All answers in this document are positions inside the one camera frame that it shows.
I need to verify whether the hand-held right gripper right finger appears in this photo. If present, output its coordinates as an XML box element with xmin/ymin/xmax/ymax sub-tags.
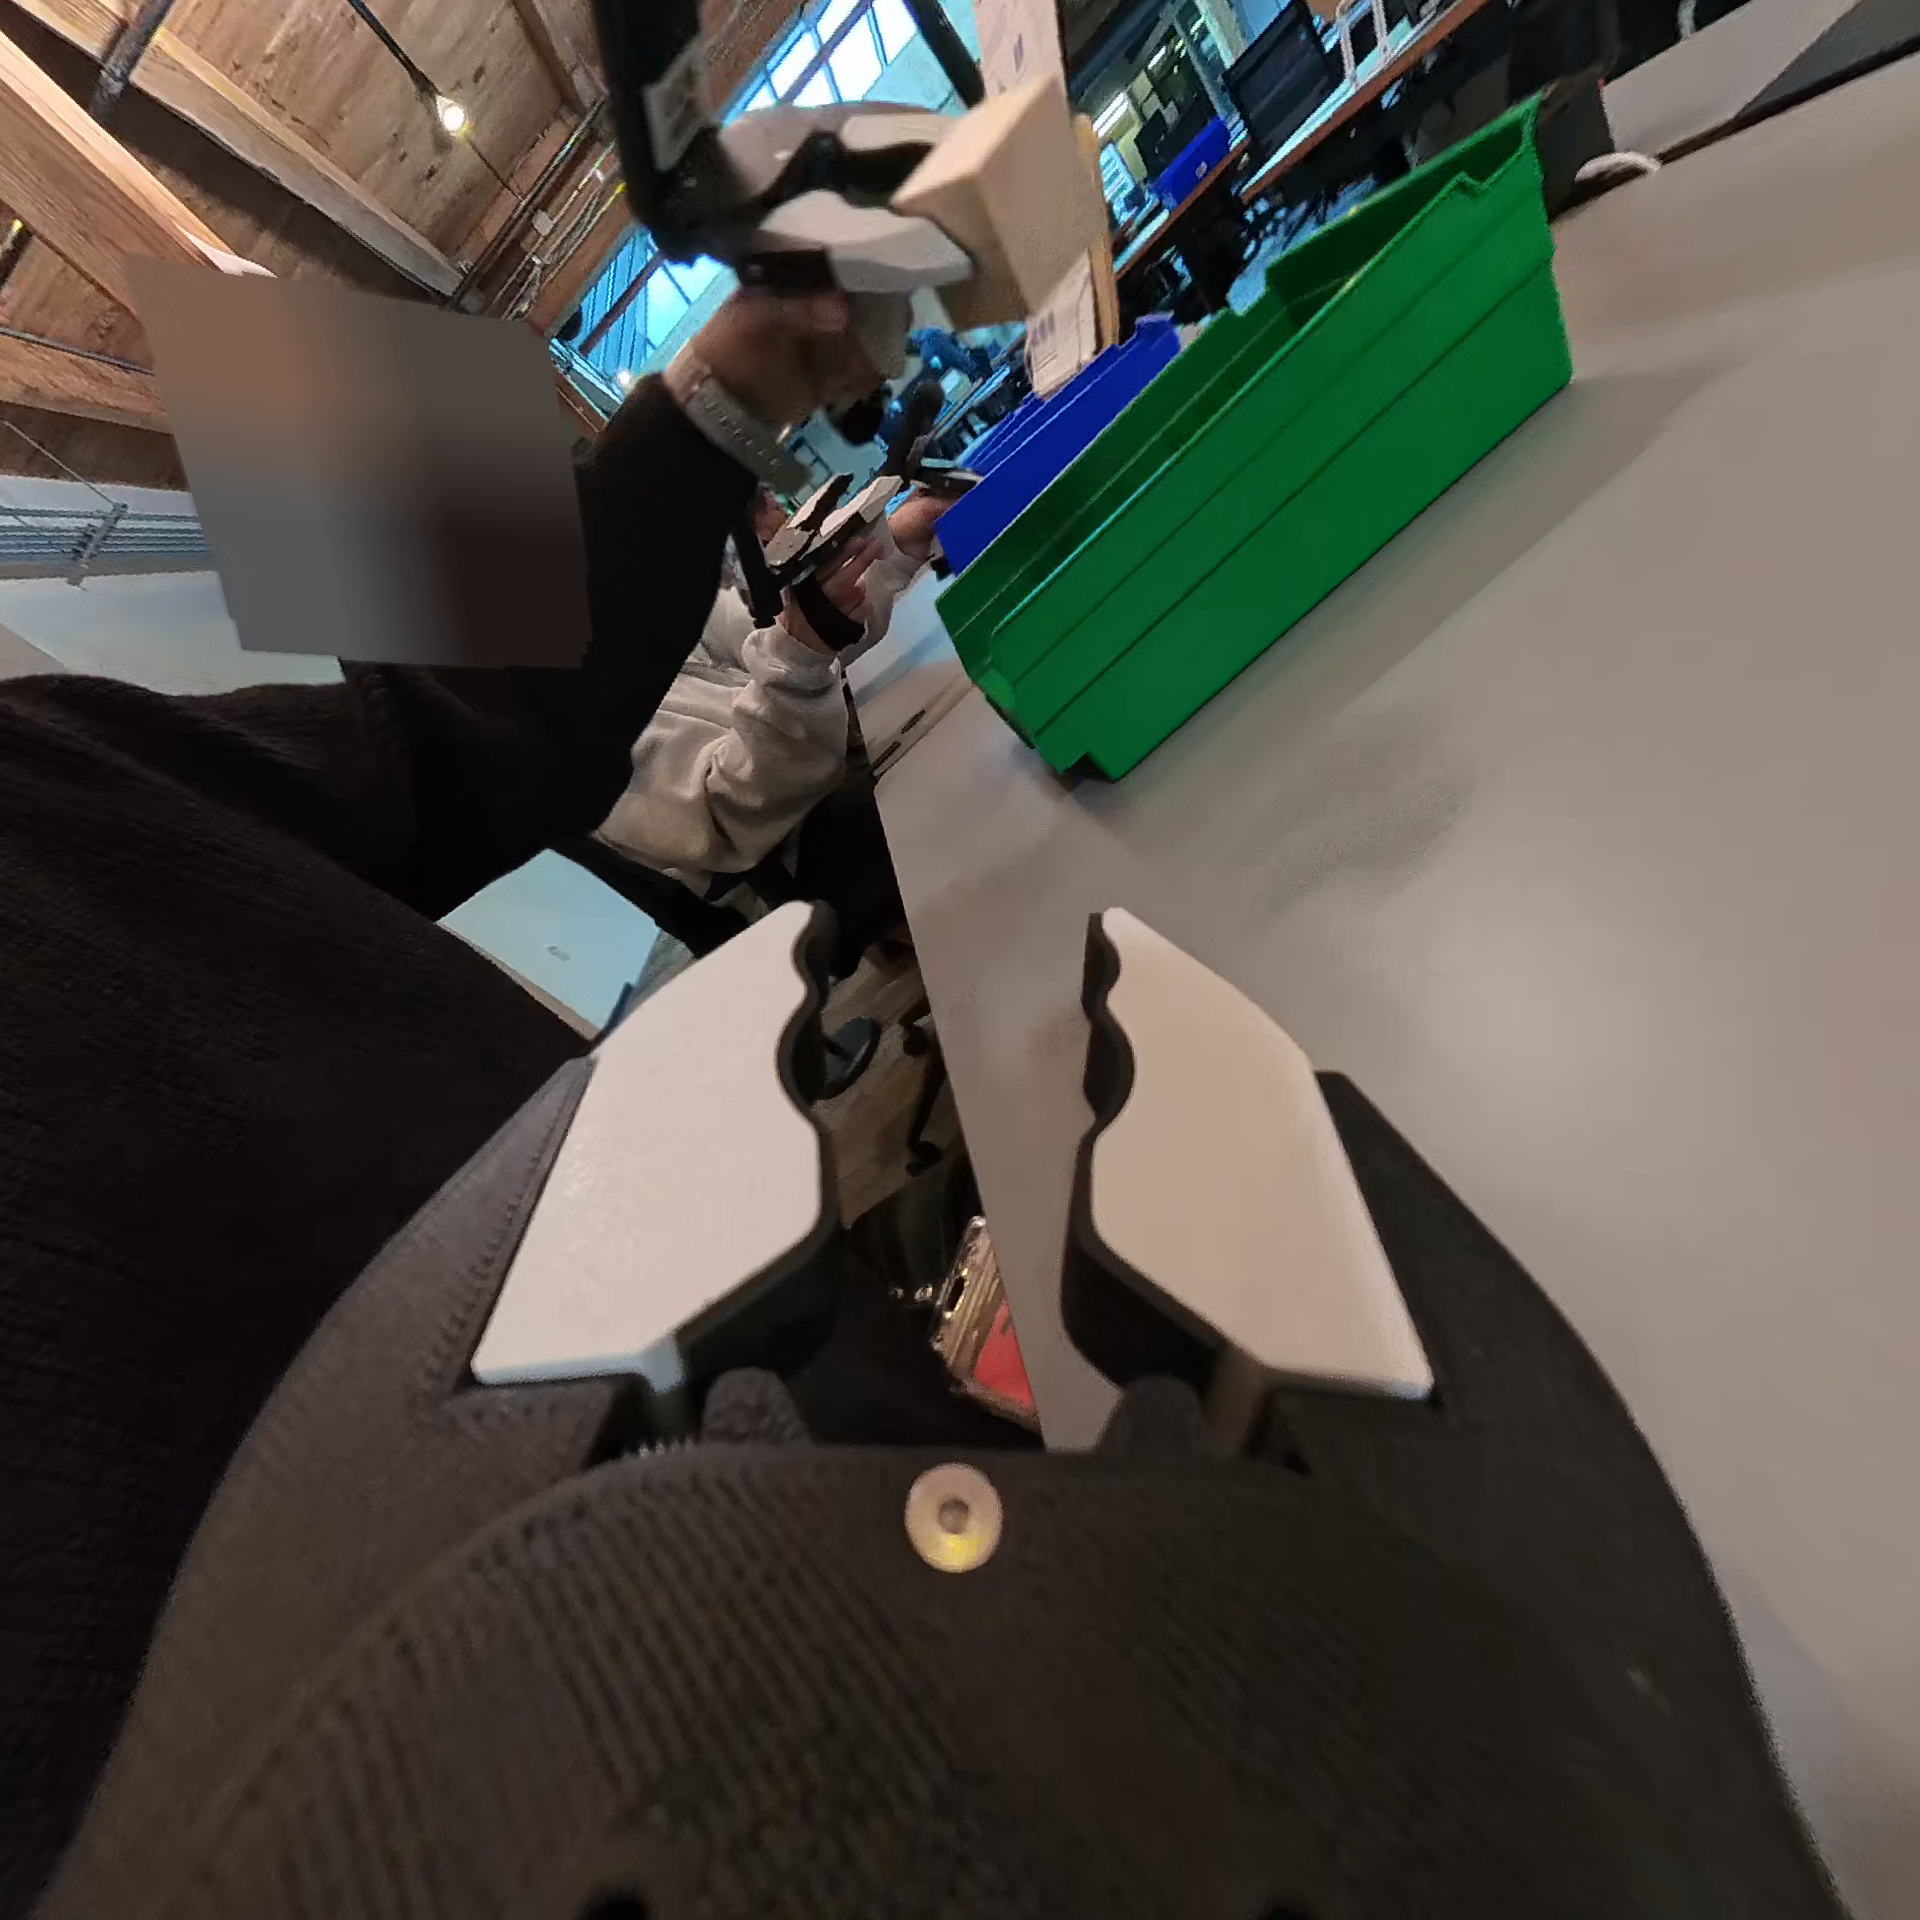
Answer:
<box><xmin>1060</xmin><ymin>907</ymin><xmax>1438</xmax><ymax>1409</ymax></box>

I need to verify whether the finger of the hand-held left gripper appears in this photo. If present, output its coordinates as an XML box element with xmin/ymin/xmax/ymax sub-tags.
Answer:
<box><xmin>719</xmin><ymin>101</ymin><xmax>964</xmax><ymax>220</ymax></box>
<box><xmin>749</xmin><ymin>195</ymin><xmax>980</xmax><ymax>296</ymax></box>

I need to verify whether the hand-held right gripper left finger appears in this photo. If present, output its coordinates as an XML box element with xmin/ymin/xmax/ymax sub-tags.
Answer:
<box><xmin>472</xmin><ymin>900</ymin><xmax>844</xmax><ymax>1387</ymax></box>

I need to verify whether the large plain wooden cube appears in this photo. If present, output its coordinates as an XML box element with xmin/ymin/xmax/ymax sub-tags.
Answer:
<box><xmin>892</xmin><ymin>72</ymin><xmax>1120</xmax><ymax>338</ymax></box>

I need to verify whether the green plastic bin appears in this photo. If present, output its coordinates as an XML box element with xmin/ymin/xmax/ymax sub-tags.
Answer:
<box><xmin>935</xmin><ymin>97</ymin><xmax>1574</xmax><ymax>781</ymax></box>

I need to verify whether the person's left forearm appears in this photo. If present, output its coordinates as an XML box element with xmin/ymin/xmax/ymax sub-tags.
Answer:
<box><xmin>336</xmin><ymin>377</ymin><xmax>770</xmax><ymax>922</ymax></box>

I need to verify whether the grey desk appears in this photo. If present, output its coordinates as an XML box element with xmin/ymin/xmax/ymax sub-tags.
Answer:
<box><xmin>874</xmin><ymin>0</ymin><xmax>1920</xmax><ymax>1920</ymax></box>

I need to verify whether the person's left hand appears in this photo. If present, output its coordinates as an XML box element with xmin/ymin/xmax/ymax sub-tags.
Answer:
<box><xmin>701</xmin><ymin>282</ymin><xmax>921</xmax><ymax>443</ymax></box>

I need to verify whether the instruction sheet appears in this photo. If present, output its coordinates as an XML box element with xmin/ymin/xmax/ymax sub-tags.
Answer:
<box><xmin>983</xmin><ymin>0</ymin><xmax>1105</xmax><ymax>390</ymax></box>

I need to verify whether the wooden document stand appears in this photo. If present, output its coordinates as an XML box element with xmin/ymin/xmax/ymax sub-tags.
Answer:
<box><xmin>978</xmin><ymin>0</ymin><xmax>1125</xmax><ymax>396</ymax></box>

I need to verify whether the grey wristwatch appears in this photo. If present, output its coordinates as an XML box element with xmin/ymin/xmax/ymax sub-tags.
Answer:
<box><xmin>663</xmin><ymin>354</ymin><xmax>806</xmax><ymax>492</ymax></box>

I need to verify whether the blue plastic bin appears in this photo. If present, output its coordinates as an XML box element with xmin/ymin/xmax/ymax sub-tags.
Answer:
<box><xmin>1155</xmin><ymin>120</ymin><xmax>1252</xmax><ymax>211</ymax></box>
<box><xmin>935</xmin><ymin>313</ymin><xmax>1188</xmax><ymax>578</ymax></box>

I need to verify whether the black monitor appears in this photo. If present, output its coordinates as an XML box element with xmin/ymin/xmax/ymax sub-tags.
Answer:
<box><xmin>1222</xmin><ymin>0</ymin><xmax>1351</xmax><ymax>155</ymax></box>

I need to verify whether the person's black sweater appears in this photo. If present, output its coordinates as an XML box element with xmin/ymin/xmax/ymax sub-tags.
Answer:
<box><xmin>0</xmin><ymin>677</ymin><xmax>633</xmax><ymax>1920</ymax></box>

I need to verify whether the black ceiling pipe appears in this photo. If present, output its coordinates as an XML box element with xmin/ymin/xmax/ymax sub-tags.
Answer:
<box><xmin>92</xmin><ymin>0</ymin><xmax>181</xmax><ymax>116</ymax></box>

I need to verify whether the black box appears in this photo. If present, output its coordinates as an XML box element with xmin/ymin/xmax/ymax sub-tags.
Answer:
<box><xmin>1532</xmin><ymin>69</ymin><xmax>1619</xmax><ymax>224</ymax></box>

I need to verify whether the metal cable tray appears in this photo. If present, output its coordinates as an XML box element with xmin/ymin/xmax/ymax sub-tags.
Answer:
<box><xmin>0</xmin><ymin>503</ymin><xmax>203</xmax><ymax>583</ymax></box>

